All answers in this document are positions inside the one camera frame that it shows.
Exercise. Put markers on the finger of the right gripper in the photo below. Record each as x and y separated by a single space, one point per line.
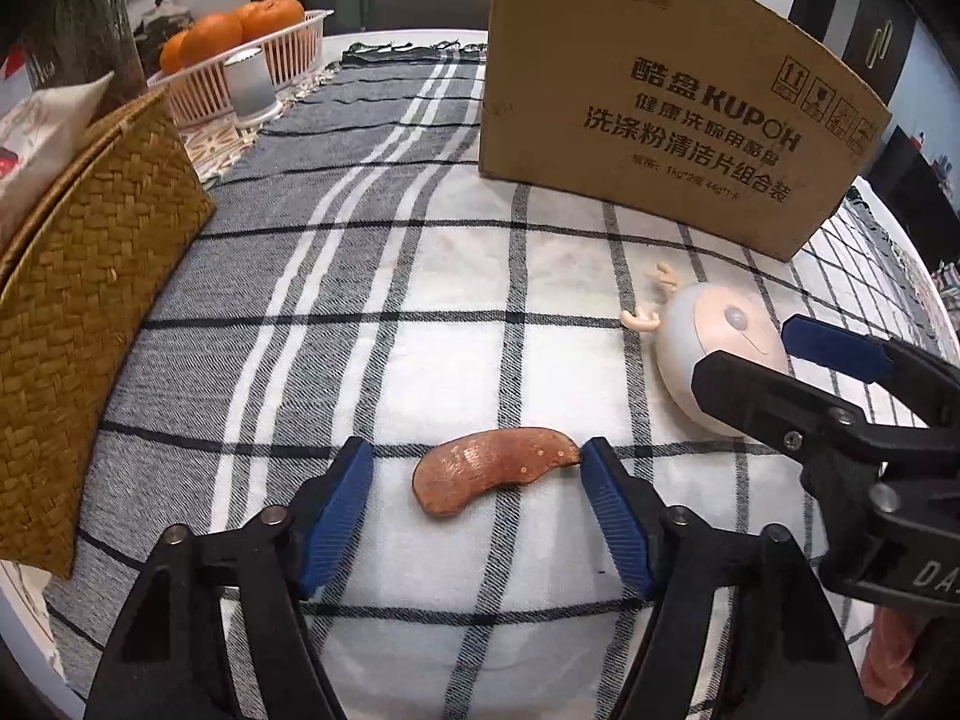
802 422
924 383

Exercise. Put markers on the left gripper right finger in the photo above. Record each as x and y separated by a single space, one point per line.
787 656

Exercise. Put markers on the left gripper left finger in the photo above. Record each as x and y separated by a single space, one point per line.
166 656

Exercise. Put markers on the brown curved wooden comb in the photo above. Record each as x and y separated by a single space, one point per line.
451 476

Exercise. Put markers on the person's hand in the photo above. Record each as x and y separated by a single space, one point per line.
887 668

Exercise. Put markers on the dark wooden door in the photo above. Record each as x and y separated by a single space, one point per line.
878 45

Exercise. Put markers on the woven straw tissue box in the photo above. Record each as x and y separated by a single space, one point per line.
78 280

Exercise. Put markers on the brown cardboard box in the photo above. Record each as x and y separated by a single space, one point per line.
719 114

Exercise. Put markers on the grey plaid tablecloth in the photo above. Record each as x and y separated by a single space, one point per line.
360 278

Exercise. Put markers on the white strawberry cloth bag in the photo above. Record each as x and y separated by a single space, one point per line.
40 137

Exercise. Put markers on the white plastic fruit basket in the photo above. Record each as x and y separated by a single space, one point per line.
199 94

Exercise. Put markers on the small white cylinder speaker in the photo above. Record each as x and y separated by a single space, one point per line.
250 87

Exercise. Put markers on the left grey dining chair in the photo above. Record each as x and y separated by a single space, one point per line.
429 14

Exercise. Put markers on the orange top left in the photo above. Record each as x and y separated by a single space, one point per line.
170 58

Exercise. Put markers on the orange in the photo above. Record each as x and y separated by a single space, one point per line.
244 11
170 58
270 17
209 37

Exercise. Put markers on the orange front left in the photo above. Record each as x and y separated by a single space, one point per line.
209 37

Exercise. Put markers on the glass vase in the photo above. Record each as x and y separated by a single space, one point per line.
74 42

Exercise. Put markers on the orange centre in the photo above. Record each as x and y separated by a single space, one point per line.
270 17

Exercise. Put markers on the orange back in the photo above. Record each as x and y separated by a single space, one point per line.
244 11

